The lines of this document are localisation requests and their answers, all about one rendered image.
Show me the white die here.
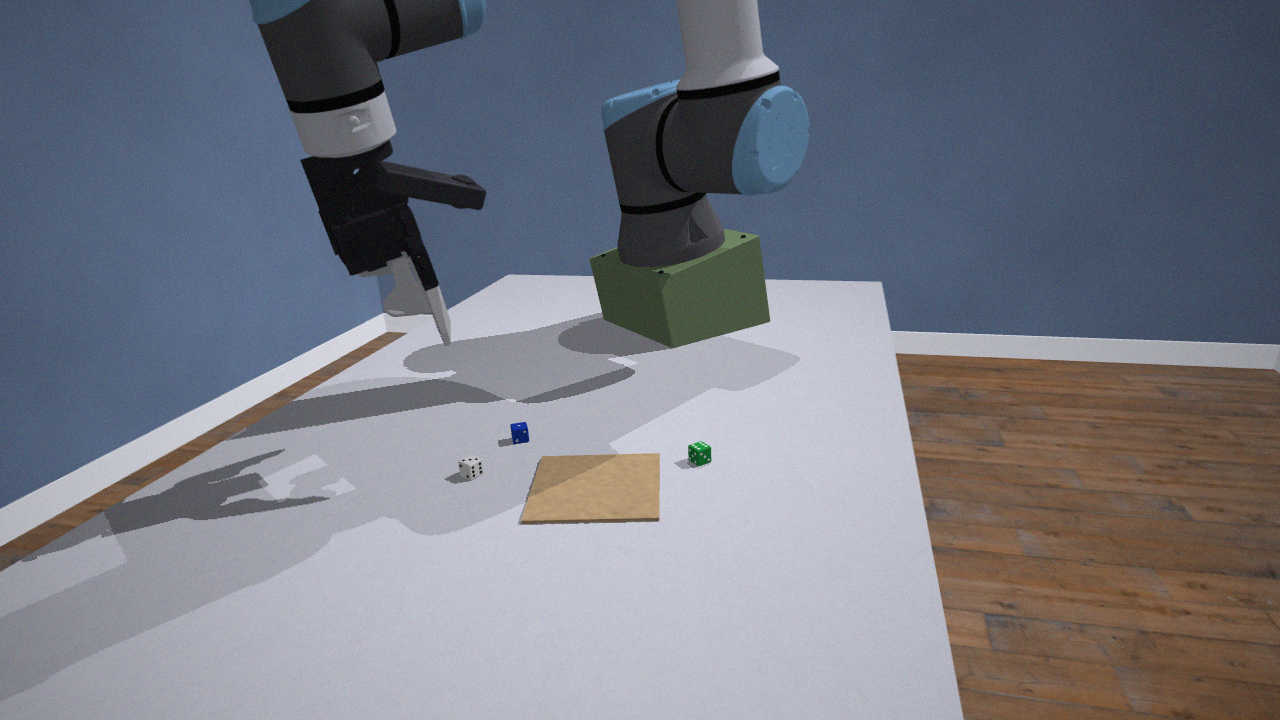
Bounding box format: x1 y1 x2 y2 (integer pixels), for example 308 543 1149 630
458 455 484 480

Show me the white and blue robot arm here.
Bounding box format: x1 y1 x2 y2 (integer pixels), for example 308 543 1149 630
250 0 809 266

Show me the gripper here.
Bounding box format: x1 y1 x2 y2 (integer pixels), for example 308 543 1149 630
300 141 451 346

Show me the tan mat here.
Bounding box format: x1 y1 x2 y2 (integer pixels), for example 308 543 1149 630
521 454 660 524

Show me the green die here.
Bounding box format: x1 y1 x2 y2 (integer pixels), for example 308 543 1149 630
689 441 710 466

